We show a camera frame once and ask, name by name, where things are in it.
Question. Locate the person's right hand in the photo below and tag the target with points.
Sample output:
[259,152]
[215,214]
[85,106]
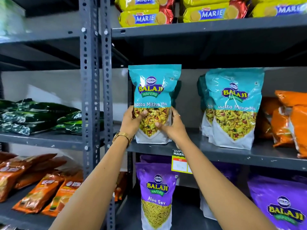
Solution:
[176,129]

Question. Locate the person's left hand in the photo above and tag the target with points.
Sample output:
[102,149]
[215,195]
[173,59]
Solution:
[129,123]

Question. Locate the person's left thumb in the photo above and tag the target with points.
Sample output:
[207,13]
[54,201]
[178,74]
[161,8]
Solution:
[142,114]

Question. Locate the person's right thumb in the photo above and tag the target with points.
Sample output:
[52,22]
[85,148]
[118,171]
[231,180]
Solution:
[161,125]

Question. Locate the teal snack mix pouch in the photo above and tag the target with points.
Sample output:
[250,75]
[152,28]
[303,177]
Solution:
[154,88]
[235,105]
[177,93]
[202,93]

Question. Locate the person's right forearm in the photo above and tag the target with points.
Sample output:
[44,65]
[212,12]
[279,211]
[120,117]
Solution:
[215,189]

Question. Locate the person's left forearm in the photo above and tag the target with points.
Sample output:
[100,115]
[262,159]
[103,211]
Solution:
[96,189]

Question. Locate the gold wristwatch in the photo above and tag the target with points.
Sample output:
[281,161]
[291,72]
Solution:
[123,136]

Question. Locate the purple snack pouch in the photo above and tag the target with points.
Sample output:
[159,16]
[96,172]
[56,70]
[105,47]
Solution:
[227,170]
[280,203]
[154,158]
[157,189]

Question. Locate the yellow shelf price tag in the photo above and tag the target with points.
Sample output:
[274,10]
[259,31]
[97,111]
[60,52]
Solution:
[179,162]

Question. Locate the grey metal shelving rack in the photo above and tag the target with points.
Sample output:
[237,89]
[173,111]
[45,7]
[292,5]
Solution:
[215,28]
[90,93]

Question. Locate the yellow biscuit packet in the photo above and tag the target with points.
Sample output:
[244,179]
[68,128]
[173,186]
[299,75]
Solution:
[280,8]
[211,13]
[141,2]
[203,0]
[146,18]

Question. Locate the orange snack packet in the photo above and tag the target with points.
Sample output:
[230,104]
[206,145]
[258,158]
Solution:
[299,129]
[266,112]
[280,129]
[291,97]

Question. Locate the pile of dark green packets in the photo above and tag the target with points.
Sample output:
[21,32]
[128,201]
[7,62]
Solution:
[36,117]

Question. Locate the pile of orange-brown flat packets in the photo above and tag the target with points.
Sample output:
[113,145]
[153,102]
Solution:
[36,184]

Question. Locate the pale green translucent packet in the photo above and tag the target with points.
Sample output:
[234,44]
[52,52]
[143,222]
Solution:
[10,16]

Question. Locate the orange-brown packet behind post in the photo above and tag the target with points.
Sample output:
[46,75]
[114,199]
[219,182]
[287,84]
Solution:
[120,185]

